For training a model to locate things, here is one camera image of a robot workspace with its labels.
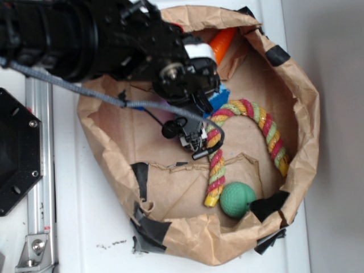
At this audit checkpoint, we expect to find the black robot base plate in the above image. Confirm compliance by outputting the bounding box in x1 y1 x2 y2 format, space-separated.
1 88 42 217

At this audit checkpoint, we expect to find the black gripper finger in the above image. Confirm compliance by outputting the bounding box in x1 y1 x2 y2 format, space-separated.
176 115 208 151
191 89 213 114

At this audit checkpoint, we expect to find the green dimpled ball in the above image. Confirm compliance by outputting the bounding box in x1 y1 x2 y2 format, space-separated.
220 182 257 219

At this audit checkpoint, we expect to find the multicolour rope toy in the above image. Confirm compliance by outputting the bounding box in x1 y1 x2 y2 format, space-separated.
204 99 289 208

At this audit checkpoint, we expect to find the aluminium extrusion rail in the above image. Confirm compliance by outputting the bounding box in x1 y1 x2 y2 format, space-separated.
15 78 59 272

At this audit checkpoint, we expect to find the blue sponge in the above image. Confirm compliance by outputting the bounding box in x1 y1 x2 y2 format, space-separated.
203 84 230 118

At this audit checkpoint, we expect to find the orange toy carrot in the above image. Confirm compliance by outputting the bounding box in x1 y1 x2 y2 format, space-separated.
209 27 238 65

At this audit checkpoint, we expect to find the metal corner bracket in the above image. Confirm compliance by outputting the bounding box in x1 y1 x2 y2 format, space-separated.
15 234 54 272

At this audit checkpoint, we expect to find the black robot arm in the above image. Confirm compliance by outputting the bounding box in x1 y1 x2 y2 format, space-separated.
1 1 225 159

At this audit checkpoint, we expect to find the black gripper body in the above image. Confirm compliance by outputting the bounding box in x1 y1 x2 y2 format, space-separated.
119 1 220 106

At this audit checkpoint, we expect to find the grey braided cable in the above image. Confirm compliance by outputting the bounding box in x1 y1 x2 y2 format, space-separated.
0 55 225 148

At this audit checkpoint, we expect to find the brown paper bag bin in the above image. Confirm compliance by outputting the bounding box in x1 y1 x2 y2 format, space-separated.
77 6 320 266

